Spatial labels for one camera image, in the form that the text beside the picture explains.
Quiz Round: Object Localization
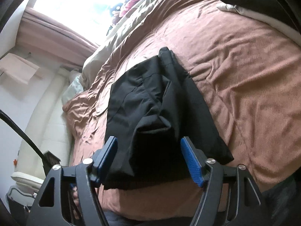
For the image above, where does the black garment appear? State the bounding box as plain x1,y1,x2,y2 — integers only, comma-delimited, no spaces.
104,47,233,190

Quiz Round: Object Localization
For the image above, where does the dark small box on nightstand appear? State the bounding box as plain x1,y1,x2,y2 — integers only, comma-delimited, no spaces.
42,151,61,175

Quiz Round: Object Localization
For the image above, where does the cream padded headboard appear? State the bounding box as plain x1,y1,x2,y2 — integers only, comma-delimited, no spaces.
11,69,74,188

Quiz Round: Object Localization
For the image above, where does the white bedside table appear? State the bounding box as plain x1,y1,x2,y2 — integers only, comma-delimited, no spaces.
6,172,44,207

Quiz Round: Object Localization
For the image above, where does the pale green pillow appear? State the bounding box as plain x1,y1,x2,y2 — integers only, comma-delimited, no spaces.
62,70,84,104

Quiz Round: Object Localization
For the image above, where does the pink curtain left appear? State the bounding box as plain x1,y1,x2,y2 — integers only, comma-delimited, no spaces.
16,7,98,69

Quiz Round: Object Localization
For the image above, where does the beige duvet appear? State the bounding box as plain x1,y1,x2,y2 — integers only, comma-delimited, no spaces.
80,0,160,89

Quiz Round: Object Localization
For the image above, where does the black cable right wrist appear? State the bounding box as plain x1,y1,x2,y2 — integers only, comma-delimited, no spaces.
0,109,48,163

